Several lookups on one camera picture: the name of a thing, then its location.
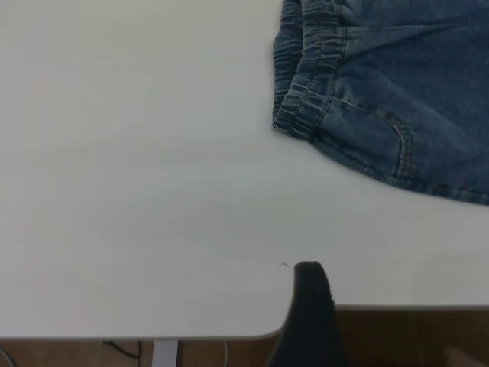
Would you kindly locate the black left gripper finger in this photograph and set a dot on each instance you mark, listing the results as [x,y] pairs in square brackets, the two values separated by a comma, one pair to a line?
[309,325]

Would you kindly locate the white metal table leg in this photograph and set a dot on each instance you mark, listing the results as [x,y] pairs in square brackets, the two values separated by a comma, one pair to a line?
[165,353]

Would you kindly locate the blue denim pants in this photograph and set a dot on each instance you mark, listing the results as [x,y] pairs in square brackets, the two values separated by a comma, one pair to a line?
[382,95]

